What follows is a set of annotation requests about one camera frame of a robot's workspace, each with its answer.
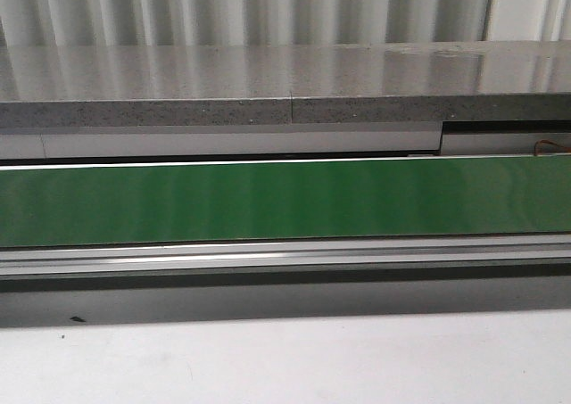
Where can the white pleated curtain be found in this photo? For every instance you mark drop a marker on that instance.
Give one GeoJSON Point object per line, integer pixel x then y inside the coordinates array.
{"type": "Point", "coordinates": [279, 22]}

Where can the grey stone counter slab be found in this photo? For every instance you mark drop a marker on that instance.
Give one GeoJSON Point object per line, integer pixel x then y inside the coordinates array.
{"type": "Point", "coordinates": [153, 86]}

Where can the silver aluminium conveyor rail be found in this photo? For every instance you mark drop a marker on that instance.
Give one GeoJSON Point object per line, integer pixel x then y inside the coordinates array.
{"type": "Point", "coordinates": [384, 252]}

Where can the green conveyor belt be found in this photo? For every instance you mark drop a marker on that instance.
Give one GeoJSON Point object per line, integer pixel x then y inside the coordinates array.
{"type": "Point", "coordinates": [75, 205]}

